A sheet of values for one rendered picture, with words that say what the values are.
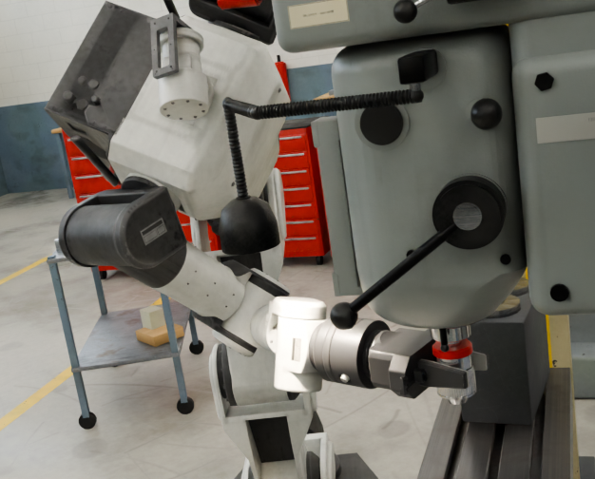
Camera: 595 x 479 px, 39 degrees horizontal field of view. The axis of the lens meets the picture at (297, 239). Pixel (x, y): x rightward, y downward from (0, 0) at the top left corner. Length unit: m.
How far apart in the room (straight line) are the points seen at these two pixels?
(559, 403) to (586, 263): 0.75
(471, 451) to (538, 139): 0.73
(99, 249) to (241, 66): 0.34
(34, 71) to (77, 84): 10.72
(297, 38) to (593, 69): 0.28
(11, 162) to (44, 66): 1.48
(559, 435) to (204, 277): 0.63
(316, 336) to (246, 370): 0.57
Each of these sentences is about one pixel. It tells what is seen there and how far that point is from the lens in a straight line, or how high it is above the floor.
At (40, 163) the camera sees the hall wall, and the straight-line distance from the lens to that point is 12.23.
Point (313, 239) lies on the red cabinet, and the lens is 5.99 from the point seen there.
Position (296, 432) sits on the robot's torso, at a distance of 1.73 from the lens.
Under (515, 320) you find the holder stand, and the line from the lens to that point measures 1.45.
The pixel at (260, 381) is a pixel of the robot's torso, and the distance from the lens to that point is 1.65.
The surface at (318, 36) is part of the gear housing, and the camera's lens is 0.85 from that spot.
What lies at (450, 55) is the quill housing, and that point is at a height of 1.61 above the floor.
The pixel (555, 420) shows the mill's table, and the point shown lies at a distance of 1.53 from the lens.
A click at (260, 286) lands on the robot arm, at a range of 1.37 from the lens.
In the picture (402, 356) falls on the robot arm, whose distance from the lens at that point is 1.01.
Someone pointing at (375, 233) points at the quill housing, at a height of 1.43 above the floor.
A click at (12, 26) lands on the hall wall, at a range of 12.17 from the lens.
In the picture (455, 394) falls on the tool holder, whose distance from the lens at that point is 1.03.
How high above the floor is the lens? 1.65
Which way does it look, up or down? 14 degrees down
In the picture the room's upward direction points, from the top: 8 degrees counter-clockwise
